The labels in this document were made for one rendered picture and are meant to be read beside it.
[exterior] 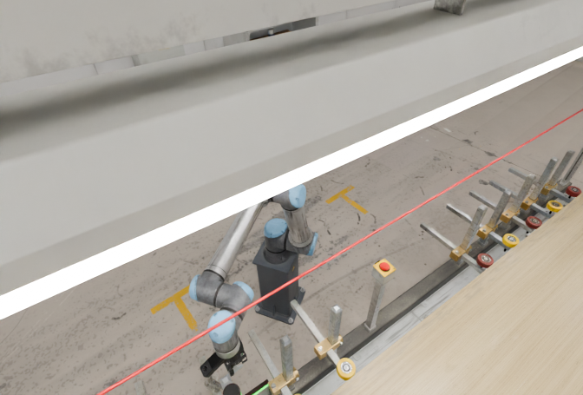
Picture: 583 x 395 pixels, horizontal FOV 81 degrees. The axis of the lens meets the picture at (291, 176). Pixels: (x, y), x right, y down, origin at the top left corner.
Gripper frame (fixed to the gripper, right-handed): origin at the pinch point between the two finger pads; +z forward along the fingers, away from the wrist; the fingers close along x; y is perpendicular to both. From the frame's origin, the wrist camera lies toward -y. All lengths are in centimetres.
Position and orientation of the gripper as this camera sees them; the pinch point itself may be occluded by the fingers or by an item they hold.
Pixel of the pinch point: (229, 372)
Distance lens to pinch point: 158.3
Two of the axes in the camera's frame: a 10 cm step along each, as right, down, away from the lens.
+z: 0.2, 7.7, 6.3
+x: -5.5, -5.2, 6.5
